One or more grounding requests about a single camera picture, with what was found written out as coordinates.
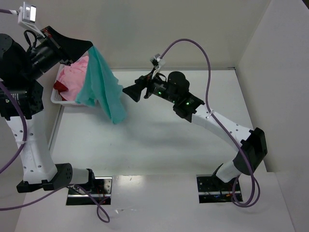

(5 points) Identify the white plastic basket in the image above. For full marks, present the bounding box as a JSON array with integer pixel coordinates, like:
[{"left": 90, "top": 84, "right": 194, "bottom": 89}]
[{"left": 51, "top": 60, "right": 88, "bottom": 106}]

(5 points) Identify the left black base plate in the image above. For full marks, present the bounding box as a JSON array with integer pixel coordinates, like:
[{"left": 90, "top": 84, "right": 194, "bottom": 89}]
[{"left": 66, "top": 177, "right": 112, "bottom": 206}]

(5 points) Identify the red t shirt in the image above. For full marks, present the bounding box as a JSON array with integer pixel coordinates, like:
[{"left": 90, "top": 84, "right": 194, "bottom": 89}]
[{"left": 53, "top": 81, "right": 68, "bottom": 93}]

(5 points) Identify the teal t shirt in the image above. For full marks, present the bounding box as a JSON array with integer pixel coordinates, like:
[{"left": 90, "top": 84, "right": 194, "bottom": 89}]
[{"left": 75, "top": 46, "right": 127, "bottom": 124}]

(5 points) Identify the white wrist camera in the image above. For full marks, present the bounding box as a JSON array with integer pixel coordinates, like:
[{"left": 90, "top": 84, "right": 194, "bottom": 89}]
[
  {"left": 150, "top": 54, "right": 165, "bottom": 77},
  {"left": 18, "top": 2, "right": 45, "bottom": 40}
]

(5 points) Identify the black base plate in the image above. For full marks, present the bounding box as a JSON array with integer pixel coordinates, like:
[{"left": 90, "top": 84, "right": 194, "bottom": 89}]
[
  {"left": 197, "top": 175, "right": 235, "bottom": 203},
  {"left": 66, "top": 177, "right": 112, "bottom": 206}
]

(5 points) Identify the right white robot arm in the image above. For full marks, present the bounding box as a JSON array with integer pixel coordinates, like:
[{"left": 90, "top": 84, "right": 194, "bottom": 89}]
[{"left": 123, "top": 71, "right": 267, "bottom": 183}]

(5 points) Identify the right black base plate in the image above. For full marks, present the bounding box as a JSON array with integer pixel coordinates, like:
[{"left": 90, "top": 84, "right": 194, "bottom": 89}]
[{"left": 197, "top": 175, "right": 235, "bottom": 203}]

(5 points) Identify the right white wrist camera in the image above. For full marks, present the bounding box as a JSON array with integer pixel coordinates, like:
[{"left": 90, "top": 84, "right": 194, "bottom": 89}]
[{"left": 150, "top": 54, "right": 165, "bottom": 77}]

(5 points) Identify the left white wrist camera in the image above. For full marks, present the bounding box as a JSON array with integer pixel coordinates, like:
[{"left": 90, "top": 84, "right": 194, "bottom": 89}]
[{"left": 18, "top": 2, "right": 45, "bottom": 40}]

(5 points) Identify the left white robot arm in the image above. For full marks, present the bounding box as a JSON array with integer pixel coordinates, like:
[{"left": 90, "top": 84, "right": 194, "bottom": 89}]
[{"left": 0, "top": 26, "right": 92, "bottom": 193}]

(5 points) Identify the pink t shirt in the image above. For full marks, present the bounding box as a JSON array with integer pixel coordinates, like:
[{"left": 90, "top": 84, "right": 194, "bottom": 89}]
[{"left": 56, "top": 56, "right": 89, "bottom": 102}]

